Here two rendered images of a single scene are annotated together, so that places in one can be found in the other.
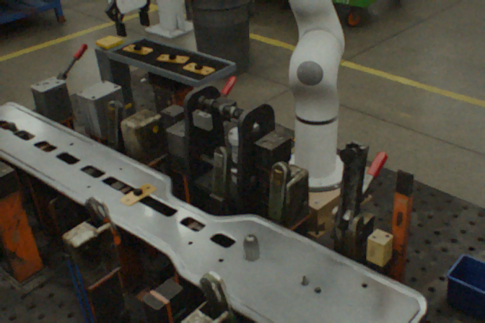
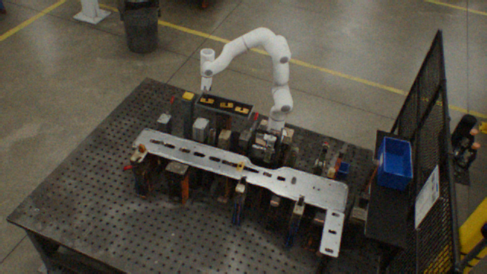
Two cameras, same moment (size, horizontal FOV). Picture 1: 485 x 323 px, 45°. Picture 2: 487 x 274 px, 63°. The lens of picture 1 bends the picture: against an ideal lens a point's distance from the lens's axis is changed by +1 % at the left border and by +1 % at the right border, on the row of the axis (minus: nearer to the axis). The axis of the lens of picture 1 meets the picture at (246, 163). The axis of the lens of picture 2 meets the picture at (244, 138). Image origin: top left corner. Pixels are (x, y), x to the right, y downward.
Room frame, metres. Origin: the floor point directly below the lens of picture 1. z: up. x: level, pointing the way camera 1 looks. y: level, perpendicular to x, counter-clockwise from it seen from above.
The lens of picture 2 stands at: (-0.31, 1.06, 2.89)
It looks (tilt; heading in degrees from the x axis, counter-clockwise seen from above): 45 degrees down; 330
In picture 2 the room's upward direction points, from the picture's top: 6 degrees clockwise
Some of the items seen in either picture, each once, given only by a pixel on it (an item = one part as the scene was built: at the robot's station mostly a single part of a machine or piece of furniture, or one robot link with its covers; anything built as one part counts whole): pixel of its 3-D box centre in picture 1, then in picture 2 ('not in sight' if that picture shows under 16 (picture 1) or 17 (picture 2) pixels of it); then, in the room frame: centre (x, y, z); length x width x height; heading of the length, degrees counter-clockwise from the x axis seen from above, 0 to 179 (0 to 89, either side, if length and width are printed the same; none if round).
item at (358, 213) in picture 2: not in sight; (351, 230); (0.50, -0.20, 0.88); 0.08 x 0.08 x 0.36; 47
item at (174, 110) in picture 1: (182, 174); (235, 149); (1.32, 0.17, 0.90); 0.05 x 0.05 x 0.40; 47
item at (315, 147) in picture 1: (315, 143); (275, 125); (1.44, -0.20, 0.90); 0.19 x 0.19 x 0.18
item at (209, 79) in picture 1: (169, 60); (224, 105); (1.50, 0.19, 1.16); 0.37 x 0.14 x 0.02; 47
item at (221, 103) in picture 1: (232, 187); (263, 154); (1.18, 0.04, 0.94); 0.18 x 0.13 x 0.49; 47
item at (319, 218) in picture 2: not in sight; (314, 231); (0.59, -0.01, 0.84); 0.11 x 0.10 x 0.28; 137
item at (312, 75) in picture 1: (315, 80); (281, 106); (1.40, -0.19, 1.11); 0.19 x 0.12 x 0.24; 162
